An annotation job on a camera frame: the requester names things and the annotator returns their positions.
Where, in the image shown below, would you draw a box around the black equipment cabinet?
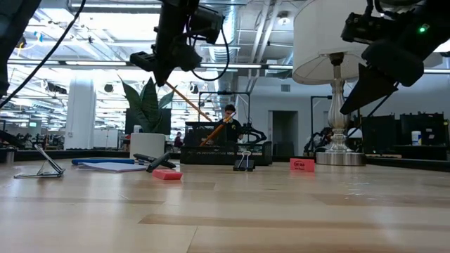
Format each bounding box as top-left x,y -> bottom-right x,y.
361,111 -> 450,147

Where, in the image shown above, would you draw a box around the white shade silver table lamp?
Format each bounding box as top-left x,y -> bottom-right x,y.
292,0 -> 370,167

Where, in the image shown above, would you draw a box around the light blue sticky note pad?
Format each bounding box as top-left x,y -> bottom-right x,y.
77,161 -> 148,173

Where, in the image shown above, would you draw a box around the blue handled scissors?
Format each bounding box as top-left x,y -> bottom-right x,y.
72,157 -> 136,166

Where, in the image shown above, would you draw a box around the black pen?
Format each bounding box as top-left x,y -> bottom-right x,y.
133,153 -> 176,169
146,151 -> 172,173

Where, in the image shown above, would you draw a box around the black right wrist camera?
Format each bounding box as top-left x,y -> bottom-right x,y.
340,12 -> 386,45

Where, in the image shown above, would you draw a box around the black binder clip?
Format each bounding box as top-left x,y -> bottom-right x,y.
13,142 -> 67,179
232,150 -> 256,172

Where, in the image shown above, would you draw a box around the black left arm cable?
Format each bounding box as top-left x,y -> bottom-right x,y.
0,0 -> 87,110

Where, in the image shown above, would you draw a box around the green plant in white pot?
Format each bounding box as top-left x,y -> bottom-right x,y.
117,74 -> 179,160

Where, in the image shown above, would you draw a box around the pink rubber eraser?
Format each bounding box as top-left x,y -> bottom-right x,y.
290,157 -> 316,173
152,169 -> 184,181

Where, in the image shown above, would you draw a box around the black mesh desk organizer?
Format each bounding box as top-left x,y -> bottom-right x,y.
180,121 -> 274,166

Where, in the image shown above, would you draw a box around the white building column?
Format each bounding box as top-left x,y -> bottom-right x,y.
64,70 -> 96,150

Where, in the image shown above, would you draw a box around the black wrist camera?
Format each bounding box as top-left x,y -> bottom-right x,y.
340,12 -> 386,45
191,5 -> 225,45

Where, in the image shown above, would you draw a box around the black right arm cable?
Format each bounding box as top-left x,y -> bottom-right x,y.
351,83 -> 399,138

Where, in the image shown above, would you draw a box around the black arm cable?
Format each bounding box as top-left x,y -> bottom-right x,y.
351,83 -> 399,138
0,0 -> 87,110

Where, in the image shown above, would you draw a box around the silver ceiling air duct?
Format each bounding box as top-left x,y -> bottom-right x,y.
207,0 -> 240,64

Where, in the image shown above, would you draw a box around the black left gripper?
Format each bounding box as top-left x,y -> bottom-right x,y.
129,33 -> 204,88

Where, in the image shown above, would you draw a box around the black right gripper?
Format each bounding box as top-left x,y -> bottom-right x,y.
340,39 -> 425,115

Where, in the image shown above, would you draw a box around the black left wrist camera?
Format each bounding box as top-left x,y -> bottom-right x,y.
191,5 -> 225,45

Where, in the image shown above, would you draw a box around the black left camera cable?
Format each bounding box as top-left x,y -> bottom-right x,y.
189,20 -> 231,82

